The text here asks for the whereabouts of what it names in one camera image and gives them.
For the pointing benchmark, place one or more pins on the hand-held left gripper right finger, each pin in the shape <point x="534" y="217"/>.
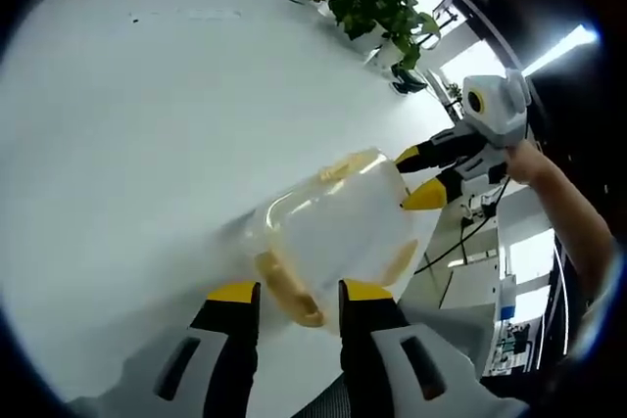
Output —
<point x="367" y="354"/>

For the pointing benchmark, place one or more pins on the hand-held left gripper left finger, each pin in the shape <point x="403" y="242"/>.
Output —
<point x="230" y="339"/>

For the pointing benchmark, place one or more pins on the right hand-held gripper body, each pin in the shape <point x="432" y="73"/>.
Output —
<point x="504" y="109"/>

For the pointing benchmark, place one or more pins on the clear box with yellow buckles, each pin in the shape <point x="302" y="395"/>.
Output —
<point x="343" y="232"/>

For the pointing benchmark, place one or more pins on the person's right hand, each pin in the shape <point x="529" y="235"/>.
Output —
<point x="526" y="163"/>

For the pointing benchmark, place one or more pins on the small black device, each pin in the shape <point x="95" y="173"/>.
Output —
<point x="409" y="82"/>

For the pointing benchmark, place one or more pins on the green potted plant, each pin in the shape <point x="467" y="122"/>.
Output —
<point x="372" y="2"/>

